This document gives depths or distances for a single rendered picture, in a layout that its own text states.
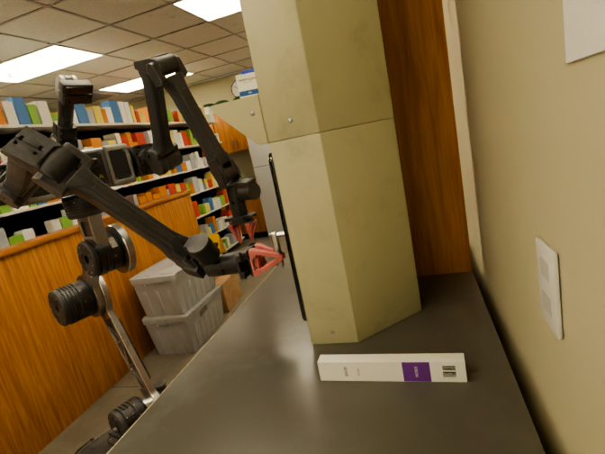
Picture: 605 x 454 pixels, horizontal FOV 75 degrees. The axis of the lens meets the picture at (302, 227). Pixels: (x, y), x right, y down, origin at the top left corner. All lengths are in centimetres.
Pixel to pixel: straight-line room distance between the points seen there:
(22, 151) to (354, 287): 77
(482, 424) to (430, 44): 89
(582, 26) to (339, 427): 61
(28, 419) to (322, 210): 236
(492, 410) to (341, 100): 62
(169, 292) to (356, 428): 251
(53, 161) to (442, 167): 96
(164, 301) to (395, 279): 242
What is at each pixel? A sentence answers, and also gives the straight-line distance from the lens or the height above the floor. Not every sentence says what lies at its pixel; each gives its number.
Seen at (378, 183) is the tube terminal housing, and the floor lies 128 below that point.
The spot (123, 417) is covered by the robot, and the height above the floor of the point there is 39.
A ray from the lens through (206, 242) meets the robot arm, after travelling 94.
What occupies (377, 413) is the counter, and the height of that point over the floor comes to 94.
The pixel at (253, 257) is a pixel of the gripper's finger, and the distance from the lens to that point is 94.
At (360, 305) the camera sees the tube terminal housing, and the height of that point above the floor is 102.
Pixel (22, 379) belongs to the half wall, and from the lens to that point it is 283.
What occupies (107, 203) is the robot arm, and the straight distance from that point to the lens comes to 101.
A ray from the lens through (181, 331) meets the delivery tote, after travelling 320.
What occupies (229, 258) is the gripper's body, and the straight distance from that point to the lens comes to 98.
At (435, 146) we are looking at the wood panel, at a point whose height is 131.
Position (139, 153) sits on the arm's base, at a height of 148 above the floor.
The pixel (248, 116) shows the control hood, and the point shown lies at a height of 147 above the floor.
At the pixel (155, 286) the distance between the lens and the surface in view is 315.
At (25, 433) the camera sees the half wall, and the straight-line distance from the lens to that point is 290.
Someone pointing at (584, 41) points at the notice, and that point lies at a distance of 42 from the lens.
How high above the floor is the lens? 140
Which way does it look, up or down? 12 degrees down
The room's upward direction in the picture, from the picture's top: 12 degrees counter-clockwise
